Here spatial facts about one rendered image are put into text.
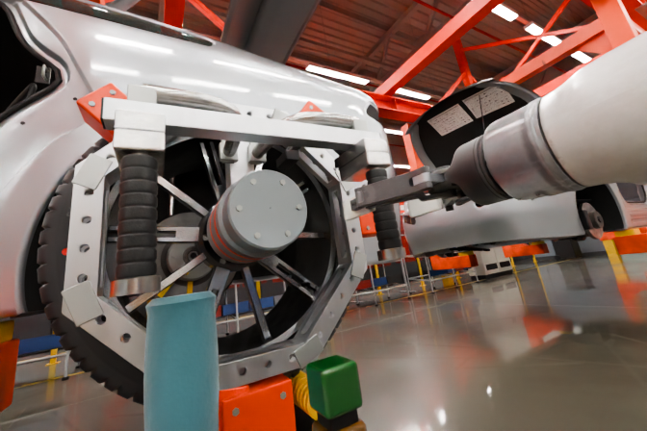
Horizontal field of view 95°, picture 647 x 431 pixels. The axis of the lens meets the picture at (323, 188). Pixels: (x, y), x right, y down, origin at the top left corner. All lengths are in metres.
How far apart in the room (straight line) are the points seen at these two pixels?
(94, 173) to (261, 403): 0.47
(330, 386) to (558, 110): 0.30
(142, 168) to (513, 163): 0.37
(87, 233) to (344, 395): 0.45
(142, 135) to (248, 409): 0.45
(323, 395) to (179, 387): 0.20
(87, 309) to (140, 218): 0.25
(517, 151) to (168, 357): 0.44
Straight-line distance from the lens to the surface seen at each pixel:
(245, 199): 0.46
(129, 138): 0.39
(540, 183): 0.32
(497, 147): 0.32
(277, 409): 0.63
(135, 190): 0.37
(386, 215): 0.48
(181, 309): 0.45
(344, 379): 0.32
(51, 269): 0.68
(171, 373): 0.46
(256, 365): 0.61
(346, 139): 0.52
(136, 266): 0.35
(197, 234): 0.69
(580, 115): 0.29
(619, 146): 0.29
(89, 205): 0.60
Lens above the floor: 0.75
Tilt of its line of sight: 15 degrees up
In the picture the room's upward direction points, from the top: 8 degrees counter-clockwise
